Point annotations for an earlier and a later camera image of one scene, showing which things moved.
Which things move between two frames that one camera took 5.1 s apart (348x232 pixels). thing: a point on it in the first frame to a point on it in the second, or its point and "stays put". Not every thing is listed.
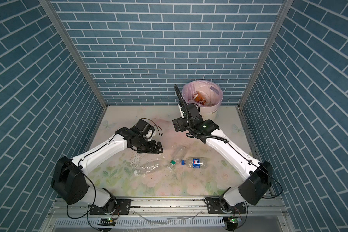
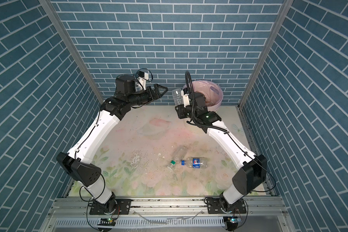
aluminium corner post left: x=49 y=7 stays put
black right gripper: x=180 y=121 to x=181 y=112
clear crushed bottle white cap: x=149 y=167 to x=177 y=96
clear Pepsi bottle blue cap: x=195 y=162 stays put
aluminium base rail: x=263 y=214 stays put
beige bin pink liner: x=207 y=94 stays put
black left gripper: x=152 y=148 to x=151 y=98
